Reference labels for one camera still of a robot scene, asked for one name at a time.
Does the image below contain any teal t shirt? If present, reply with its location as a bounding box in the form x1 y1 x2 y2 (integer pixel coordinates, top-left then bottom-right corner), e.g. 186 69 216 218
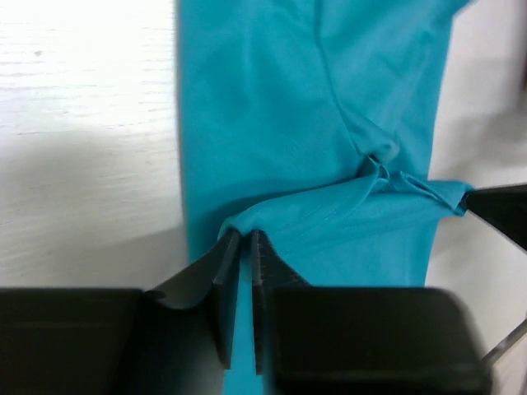
175 0 474 395

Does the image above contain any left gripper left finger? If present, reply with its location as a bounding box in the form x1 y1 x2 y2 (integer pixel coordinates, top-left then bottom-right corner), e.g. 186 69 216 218
1 230 240 394

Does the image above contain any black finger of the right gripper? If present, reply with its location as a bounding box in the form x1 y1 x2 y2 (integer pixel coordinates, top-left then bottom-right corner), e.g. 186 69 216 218
461 184 527 251

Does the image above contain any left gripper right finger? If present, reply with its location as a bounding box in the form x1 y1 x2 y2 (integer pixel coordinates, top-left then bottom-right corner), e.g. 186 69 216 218
251 230 492 394

